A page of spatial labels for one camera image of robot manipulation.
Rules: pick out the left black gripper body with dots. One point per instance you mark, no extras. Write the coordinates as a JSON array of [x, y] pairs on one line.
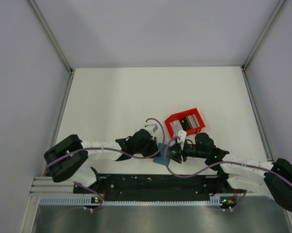
[[148, 149]]

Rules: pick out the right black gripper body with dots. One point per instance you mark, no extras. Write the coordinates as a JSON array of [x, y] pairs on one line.
[[191, 150]]

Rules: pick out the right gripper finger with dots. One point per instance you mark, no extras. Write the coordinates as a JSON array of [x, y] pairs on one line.
[[175, 151], [179, 158]]

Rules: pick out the blue leather card holder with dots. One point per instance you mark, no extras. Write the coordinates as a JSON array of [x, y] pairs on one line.
[[163, 157]]

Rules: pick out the red plastic bin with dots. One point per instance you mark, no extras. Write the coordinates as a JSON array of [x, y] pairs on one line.
[[179, 116]]

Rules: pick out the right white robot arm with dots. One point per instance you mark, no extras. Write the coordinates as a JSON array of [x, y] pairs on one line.
[[271, 179]]

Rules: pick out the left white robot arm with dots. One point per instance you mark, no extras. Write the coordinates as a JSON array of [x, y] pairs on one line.
[[73, 159]]

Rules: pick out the stack of cards in bin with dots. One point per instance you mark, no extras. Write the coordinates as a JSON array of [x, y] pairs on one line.
[[190, 122]]

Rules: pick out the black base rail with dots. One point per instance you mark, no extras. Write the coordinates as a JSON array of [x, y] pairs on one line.
[[134, 187]]

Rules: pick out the right aluminium frame post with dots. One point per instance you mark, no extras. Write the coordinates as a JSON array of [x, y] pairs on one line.
[[280, 6]]

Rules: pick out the aluminium frame post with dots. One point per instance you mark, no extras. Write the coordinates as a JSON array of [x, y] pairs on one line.
[[280, 6], [49, 34]]

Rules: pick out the aluminium frame rail left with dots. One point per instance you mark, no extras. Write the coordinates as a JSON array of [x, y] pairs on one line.
[[46, 186]]

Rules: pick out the grey slotted cable duct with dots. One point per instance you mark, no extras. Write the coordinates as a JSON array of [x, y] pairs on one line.
[[94, 201]]

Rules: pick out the left aluminium frame post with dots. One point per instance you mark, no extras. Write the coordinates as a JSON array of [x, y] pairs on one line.
[[49, 34]]

